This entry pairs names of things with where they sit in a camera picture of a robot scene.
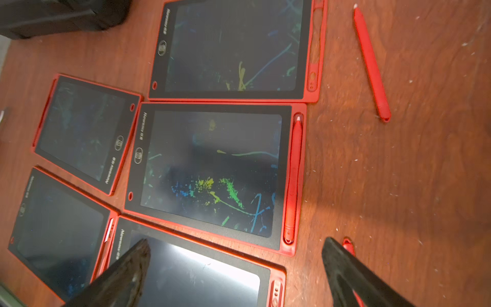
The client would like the red tablet with green scribbles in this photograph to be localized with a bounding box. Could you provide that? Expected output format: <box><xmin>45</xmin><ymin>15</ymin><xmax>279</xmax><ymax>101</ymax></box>
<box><xmin>124</xmin><ymin>102</ymin><xmax>307</xmax><ymax>257</ymax></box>

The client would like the black plastic tool case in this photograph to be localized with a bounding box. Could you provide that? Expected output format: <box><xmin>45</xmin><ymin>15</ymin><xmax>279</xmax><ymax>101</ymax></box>
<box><xmin>1</xmin><ymin>0</ymin><xmax>131</xmax><ymax>40</ymax></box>

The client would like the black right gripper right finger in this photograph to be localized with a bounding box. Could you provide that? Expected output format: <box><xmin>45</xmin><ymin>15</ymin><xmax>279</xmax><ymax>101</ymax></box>
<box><xmin>322</xmin><ymin>237</ymin><xmax>412</xmax><ymax>306</ymax></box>

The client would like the red tablet front left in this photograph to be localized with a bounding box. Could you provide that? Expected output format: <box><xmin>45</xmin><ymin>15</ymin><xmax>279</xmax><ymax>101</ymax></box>
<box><xmin>8</xmin><ymin>167</ymin><xmax>119</xmax><ymax>302</ymax></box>

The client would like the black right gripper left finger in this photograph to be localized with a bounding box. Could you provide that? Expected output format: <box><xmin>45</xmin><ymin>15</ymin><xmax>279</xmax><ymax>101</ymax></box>
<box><xmin>65</xmin><ymin>239</ymin><xmax>151</xmax><ymax>307</ymax></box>

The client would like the red tablet middle left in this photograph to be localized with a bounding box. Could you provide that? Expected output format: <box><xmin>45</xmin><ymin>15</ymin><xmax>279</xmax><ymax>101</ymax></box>
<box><xmin>32</xmin><ymin>74</ymin><xmax>143</xmax><ymax>196</ymax></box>

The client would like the red tablet far right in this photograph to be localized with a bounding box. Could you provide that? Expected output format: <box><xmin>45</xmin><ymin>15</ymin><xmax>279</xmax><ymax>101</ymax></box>
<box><xmin>148</xmin><ymin>0</ymin><xmax>328</xmax><ymax>103</ymax></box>

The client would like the red stylus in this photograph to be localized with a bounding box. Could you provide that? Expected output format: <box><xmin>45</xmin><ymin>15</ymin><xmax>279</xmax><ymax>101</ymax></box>
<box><xmin>353</xmin><ymin>4</ymin><xmax>391</xmax><ymax>123</ymax></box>
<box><xmin>284</xmin><ymin>113</ymin><xmax>303</xmax><ymax>244</ymax></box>
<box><xmin>342</xmin><ymin>237</ymin><xmax>367</xmax><ymax>307</ymax></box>

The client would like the red tablet front right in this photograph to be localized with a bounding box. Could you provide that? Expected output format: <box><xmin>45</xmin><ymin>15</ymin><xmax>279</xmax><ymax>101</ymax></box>
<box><xmin>109</xmin><ymin>216</ymin><xmax>286</xmax><ymax>306</ymax></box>

